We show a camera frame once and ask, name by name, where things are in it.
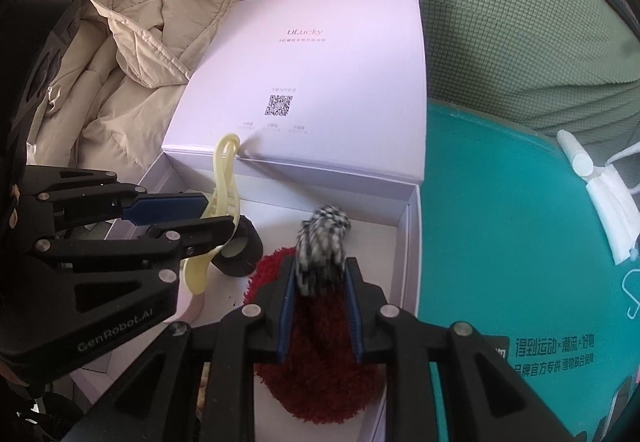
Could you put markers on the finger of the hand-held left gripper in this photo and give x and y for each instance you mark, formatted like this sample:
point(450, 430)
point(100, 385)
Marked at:
point(200, 232)
point(165, 209)

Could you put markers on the red fuzzy scrunchie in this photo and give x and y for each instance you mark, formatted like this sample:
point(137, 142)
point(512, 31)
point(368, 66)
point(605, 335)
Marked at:
point(320, 362)

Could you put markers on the white garment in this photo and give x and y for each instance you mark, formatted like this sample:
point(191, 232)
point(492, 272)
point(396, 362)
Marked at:
point(625, 153)

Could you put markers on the black wide hair band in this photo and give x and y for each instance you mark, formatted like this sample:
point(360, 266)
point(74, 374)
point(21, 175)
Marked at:
point(247, 262)

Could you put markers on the white folded cloth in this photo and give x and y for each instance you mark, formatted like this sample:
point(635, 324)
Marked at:
point(612, 212)

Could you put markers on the cream hair claw clip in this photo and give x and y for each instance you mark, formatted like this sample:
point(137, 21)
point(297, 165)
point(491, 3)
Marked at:
point(222, 192)

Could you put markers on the lavender gift box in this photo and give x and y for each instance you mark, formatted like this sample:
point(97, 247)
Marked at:
point(325, 72)

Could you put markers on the black white checkered scrunchie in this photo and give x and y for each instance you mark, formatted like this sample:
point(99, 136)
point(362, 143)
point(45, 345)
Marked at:
point(320, 247)

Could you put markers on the green sofa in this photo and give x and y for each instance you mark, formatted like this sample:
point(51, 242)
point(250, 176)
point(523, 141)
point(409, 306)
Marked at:
point(500, 22)

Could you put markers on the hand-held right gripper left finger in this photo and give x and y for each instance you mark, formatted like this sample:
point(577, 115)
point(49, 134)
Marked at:
point(286, 317)

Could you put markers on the teal bubble mailer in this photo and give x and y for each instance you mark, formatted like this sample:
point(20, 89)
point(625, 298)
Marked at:
point(500, 222)

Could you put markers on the beige down jacket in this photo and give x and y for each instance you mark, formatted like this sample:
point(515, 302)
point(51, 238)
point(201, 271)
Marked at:
point(125, 97)

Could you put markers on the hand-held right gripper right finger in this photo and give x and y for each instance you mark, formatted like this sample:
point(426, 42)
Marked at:
point(355, 317)

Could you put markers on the black smartphone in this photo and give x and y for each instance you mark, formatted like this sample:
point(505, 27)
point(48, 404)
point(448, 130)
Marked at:
point(620, 407)

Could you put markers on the white tube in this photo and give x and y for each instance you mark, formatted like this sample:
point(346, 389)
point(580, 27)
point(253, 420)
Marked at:
point(575, 155)

